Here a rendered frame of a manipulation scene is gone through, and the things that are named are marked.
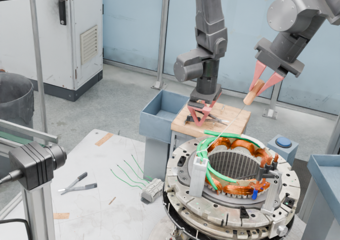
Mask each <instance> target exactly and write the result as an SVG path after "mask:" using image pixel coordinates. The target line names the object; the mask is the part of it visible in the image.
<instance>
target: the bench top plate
mask: <svg viewBox="0 0 340 240"><path fill-rule="evenodd" d="M106 134H108V132H105V131H102V130H98V129H93V130H92V131H91V132H90V133H89V134H88V135H87V136H86V137H85V138H84V139H83V140H82V141H81V142H80V143H79V144H78V145H77V146H76V147H75V148H74V149H73V150H72V151H71V152H70V153H69V154H68V155H67V160H66V162H65V165H64V166H62V167H60V168H59V169H57V170H55V171H54V178H53V179H52V183H51V194H52V205H53V213H70V214H69V219H54V227H55V237H56V240H148V238H149V235H150V233H151V231H152V229H153V228H154V226H155V225H156V224H157V223H158V222H159V221H160V220H161V219H162V218H163V217H164V216H166V215H167V213H166V211H165V209H164V205H163V203H162V197H161V196H158V197H157V198H156V199H155V201H154V202H152V203H149V204H148V205H146V204H145V203H143V202H141V200H140V199H141V198H142V197H141V193H142V189H143V188H145V186H144V185H143V184H145V185H147V184H149V183H148V182H147V181H145V180H141V179H143V173H142V171H143V172H144V158H145V143H143V142H140V141H136V140H133V139H130V138H126V137H123V136H119V135H115V134H114V135H113V136H112V137H111V138H109V139H108V140H107V141H106V142H105V143H103V144H102V145H101V146H97V145H95V143H96V142H98V141H99V140H100V139H102V138H103V137H104V136H105V135H106ZM132 155H133V157H134V159H135V160H136V162H137V163H138V165H139V167H140V168H141V170H142V171H141V170H140V168H139V167H138V165H137V163H136V162H135V160H134V159H133V157H132ZM124 160H125V161H126V162H127V163H128V164H129V165H130V166H131V167H132V168H133V170H134V171H135V172H136V174H137V175H138V176H139V177H140V178H141V179H140V178H138V176H137V175H136V174H135V173H134V171H133V170H132V169H131V168H130V166H129V165H128V164H127V163H126V162H125V161H124ZM117 165H119V166H120V167H121V168H122V169H123V170H124V171H125V172H126V173H127V175H128V176H129V177H130V178H131V179H132V180H133V181H135V182H142V183H143V184H142V183H135V182H133V181H131V180H130V179H129V177H128V176H127V175H126V174H125V172H124V171H123V170H122V169H121V168H120V167H118V166H117ZM110 169H111V170H112V171H113V172H114V174H115V175H116V176H117V177H119V178H120V179H122V180H123V181H125V182H127V183H129V184H130V185H132V186H135V185H137V186H140V187H141V188H142V189H141V188H139V187H137V186H135V187H132V186H130V185H128V184H127V183H125V182H123V181H122V180H120V179H118V178H117V177H116V176H115V175H114V174H113V173H112V171H111V170H110ZM84 172H87V173H88V176H86V177H85V178H83V179H82V180H80V181H78V182H77V183H76V184H75V185H74V186H73V187H79V186H85V185H88V184H92V183H97V187H96V188H92V189H88V190H85V189H81V190H71V191H68V192H66V193H64V194H63V195H61V193H63V192H64V191H65V190H62V191H58V190H60V189H63V188H66V187H68V186H69V185H70V184H71V183H72V182H74V181H75V180H76V179H77V178H78V176H80V175H81V174H83V173H84ZM14 218H21V219H25V213H24V207H23V200H22V201H21V202H20V203H19V204H18V205H17V206H16V207H15V208H14V209H13V210H12V211H11V212H10V213H9V214H8V215H7V216H6V217H5V218H4V219H3V220H6V219H14ZM306 225H307V224H306V223H305V222H304V221H302V220H301V219H300V218H299V217H298V216H297V215H296V214H295V219H294V223H293V226H292V228H291V230H290V232H289V234H288V235H287V236H286V237H284V239H283V240H301V238H302V236H303V233H304V230H305V228H306ZM0 240H28V237H27V232H26V228H25V224H24V223H22V222H11V223H4V224H0Z"/></svg>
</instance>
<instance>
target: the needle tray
mask: <svg viewBox="0 0 340 240"><path fill-rule="evenodd" d="M307 168H308V169H309V171H310V173H311V175H312V177H313V178H314V180H315V182H316V184H317V186H318V187H319V189H320V190H319V192H318V195H317V198H316V200H315V203H314V206H313V208H312V211H311V214H310V216H309V220H308V222H307V225H306V228H305V230H304V233H303V236H302V238H301V240H340V155H333V154H311V155H310V158H309V161H308V164H307Z"/></svg>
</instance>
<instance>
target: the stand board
mask: <svg viewBox="0 0 340 240"><path fill-rule="evenodd" d="M223 106H224V104H221V103H217V102H216V103H215V104H214V106H213V107H212V110H211V111H210V114H212V115H213V116H215V117H217V118H218V119H223V120H226V121H229V122H223V123H225V124H227V126H228V125H229V124H230V123H231V122H232V121H233V120H234V119H235V118H236V119H235V120H234V122H233V123H231V124H230V125H229V126H228V127H227V126H226V125H223V124H220V123H216V125H215V127H214V128H212V126H213V122H203V124H202V125H201V127H200V126H197V125H196V124H195V122H187V124H186V125H185V126H184V121H185V119H186V118H187V116H188V115H189V114H190V111H189V109H188V108H187V104H186V105H185V107H184V108H183V109H182V110H181V112H180V113H179V114H178V116H177V117H176V118H175V119H174V121H173V122H172V124H171V130H173V131H177V132H180V133H183V134H187V135H190V136H193V137H196V138H198V137H203V136H211V135H208V134H204V133H203V131H204V130H210V131H214V132H221V133H222V132H223V131H224V130H225V129H226V128H227V129H226V130H225V131H224V133H233V134H239V135H242V134H243V131H244V129H245V127H246V125H247V123H248V121H249V119H250V115H251V112H250V111H246V110H242V111H241V109H239V108H235V107H232V106H228V105H225V110H224V112H223V113H222V114H221V109H222V107H223ZM240 111H241V112H240ZM195 113H196V116H197V117H200V118H202V117H203V116H204V115H203V114H201V113H199V112H197V111H196V112H195ZM239 113H240V114H239ZM238 114H239V115H238ZM237 115H238V117H236V116H237Z"/></svg>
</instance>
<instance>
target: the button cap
mask: <svg viewBox="0 0 340 240"><path fill-rule="evenodd" d="M277 143H278V144H279V145H282V146H290V144H291V141H290V140H289V139H288V138H285V137H279V138H278V139H277Z"/></svg>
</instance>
